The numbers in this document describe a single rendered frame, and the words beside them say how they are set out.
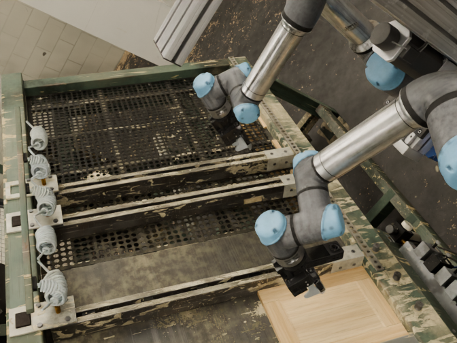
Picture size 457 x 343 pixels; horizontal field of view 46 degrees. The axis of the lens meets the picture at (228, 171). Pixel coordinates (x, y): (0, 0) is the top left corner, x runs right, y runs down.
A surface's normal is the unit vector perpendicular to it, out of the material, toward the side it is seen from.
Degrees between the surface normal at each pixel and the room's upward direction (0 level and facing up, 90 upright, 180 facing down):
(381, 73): 7
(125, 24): 90
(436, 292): 0
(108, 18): 90
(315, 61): 0
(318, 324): 58
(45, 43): 90
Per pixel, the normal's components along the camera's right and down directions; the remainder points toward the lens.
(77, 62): 0.33, 0.59
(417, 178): -0.77, -0.28
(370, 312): 0.05, -0.78
